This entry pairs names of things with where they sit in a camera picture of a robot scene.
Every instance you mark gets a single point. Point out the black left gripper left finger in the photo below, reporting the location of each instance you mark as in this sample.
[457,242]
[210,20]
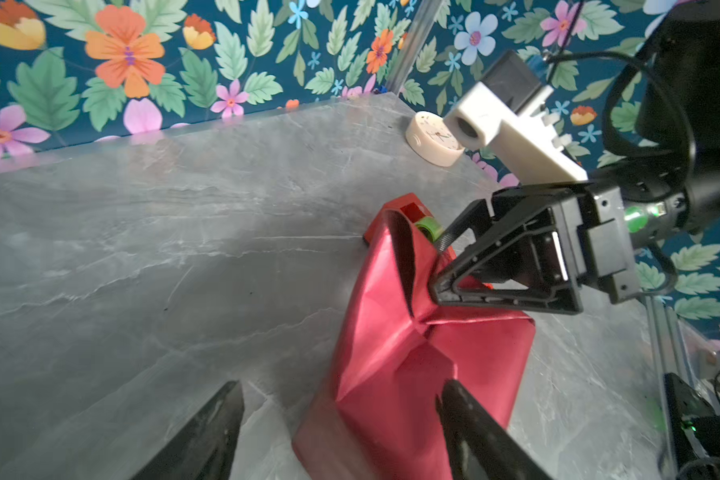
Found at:
[204,448]

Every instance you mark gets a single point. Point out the maroon wrapping paper sheet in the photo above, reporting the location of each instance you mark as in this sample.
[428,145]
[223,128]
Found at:
[374,416]

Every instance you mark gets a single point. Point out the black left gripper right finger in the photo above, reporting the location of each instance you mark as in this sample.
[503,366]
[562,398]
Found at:
[477,446]

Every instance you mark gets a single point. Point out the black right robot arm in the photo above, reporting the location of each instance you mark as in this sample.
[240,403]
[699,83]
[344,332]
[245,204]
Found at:
[661,117]

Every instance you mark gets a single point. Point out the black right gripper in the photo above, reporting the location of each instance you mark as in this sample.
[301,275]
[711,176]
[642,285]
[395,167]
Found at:
[545,242]

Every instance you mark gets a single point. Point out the red tape dispenser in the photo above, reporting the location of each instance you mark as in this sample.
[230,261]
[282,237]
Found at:
[415,211]

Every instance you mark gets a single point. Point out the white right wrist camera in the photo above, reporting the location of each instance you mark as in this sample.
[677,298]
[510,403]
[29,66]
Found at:
[504,111]

